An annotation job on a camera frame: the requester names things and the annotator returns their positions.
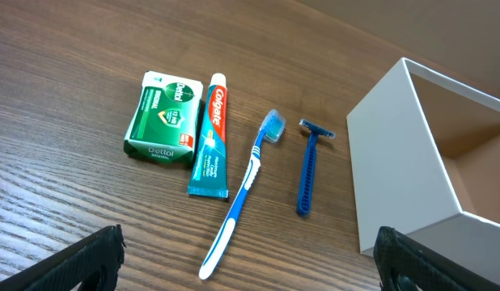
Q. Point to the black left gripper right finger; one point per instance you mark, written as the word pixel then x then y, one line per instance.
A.
pixel 404 264

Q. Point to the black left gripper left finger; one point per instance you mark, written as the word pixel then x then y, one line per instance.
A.
pixel 90 264

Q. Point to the blue disposable razor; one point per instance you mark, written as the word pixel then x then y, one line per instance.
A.
pixel 309 166

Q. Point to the Colgate toothpaste tube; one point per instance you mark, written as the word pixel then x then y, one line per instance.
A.
pixel 209 176

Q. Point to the green Dettol soap box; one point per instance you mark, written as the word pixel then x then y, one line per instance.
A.
pixel 164 126

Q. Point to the blue white toothbrush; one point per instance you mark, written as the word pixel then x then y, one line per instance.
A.
pixel 270 130

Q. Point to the white cardboard box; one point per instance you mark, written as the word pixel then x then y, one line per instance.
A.
pixel 425 154

